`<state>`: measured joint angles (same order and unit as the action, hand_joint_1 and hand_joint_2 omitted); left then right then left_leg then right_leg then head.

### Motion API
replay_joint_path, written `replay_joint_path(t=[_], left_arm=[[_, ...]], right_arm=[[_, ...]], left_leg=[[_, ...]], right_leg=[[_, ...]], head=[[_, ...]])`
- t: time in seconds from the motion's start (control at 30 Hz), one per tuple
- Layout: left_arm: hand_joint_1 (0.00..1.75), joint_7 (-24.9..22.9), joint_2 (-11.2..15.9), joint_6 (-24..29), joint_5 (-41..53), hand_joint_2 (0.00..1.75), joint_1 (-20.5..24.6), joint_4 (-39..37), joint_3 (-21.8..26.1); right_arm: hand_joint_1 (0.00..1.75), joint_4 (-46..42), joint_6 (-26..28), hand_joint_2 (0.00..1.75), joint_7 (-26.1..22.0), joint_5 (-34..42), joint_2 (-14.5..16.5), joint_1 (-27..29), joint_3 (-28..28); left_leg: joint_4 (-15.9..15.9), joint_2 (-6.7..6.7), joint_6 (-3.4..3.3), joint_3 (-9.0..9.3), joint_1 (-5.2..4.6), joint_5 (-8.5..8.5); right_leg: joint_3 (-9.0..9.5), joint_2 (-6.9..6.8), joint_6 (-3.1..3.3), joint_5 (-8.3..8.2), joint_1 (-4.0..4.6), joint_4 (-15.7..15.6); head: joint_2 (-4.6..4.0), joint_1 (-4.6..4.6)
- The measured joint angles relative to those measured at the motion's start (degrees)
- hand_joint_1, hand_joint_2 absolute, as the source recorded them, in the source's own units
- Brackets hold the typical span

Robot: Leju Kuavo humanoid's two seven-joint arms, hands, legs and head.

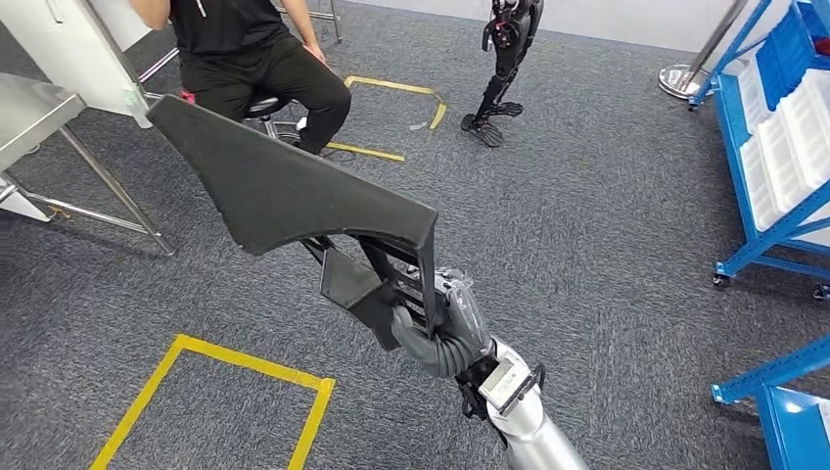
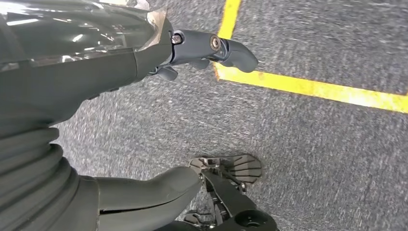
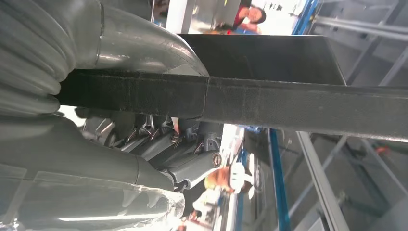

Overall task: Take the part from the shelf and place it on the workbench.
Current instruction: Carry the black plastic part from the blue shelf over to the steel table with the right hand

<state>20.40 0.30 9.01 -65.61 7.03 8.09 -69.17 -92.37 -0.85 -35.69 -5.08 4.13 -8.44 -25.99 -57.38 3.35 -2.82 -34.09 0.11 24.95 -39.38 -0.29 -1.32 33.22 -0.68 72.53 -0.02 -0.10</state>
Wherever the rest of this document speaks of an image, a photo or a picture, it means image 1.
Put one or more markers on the stainless steel workbench table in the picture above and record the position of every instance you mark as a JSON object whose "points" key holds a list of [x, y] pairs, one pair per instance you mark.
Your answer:
{"points": [[32, 110]]}

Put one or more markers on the chrome stanchion post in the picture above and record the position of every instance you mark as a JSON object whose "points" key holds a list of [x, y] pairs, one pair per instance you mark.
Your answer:
{"points": [[681, 81]]}

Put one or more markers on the person's left forearm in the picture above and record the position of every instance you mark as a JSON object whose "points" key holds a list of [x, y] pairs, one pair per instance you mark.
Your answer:
{"points": [[298, 23]]}

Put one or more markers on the grey tape scrap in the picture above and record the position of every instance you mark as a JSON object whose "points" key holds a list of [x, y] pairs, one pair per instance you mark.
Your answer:
{"points": [[419, 126]]}

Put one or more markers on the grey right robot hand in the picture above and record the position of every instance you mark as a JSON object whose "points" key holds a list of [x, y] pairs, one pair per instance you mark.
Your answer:
{"points": [[463, 311]]}

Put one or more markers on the person's left hand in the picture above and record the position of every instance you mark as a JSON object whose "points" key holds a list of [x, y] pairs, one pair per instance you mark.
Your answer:
{"points": [[316, 53]]}

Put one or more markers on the yellow floor tape square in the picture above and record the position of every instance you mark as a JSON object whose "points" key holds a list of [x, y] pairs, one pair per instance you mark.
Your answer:
{"points": [[142, 402], [389, 84]]}

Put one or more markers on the blue plastic crate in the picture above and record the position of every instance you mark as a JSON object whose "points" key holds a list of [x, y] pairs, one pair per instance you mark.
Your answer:
{"points": [[778, 58]]}

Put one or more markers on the person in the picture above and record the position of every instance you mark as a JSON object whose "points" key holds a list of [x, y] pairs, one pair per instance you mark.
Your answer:
{"points": [[227, 26]]}

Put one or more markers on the white partition panel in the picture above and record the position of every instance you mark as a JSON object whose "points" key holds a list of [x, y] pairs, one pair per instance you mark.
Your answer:
{"points": [[78, 52]]}

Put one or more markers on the blue metal shelf rack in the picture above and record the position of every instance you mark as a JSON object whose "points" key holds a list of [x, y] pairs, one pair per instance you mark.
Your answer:
{"points": [[797, 428], [726, 269]]}

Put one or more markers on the white plastic crate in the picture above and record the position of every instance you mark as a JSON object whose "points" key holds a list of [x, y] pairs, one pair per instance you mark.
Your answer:
{"points": [[759, 188], [807, 130], [784, 169], [749, 91]]}

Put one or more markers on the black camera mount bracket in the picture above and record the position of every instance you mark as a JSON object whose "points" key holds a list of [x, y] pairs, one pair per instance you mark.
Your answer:
{"points": [[470, 389]]}

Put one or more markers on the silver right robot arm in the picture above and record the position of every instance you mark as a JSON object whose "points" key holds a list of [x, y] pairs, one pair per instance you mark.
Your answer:
{"points": [[538, 441]]}

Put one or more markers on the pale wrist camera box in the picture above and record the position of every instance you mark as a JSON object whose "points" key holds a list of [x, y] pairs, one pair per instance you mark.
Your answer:
{"points": [[506, 383]]}

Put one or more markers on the black plastic bracket panel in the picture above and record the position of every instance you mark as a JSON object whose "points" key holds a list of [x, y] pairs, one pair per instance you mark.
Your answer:
{"points": [[272, 188]]}

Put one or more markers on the person's right forearm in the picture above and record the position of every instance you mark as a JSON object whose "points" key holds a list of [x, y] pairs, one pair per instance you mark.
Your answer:
{"points": [[149, 13]]}

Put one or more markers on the black humanoid robot legs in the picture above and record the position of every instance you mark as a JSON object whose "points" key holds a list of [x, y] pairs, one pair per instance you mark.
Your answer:
{"points": [[506, 58]]}

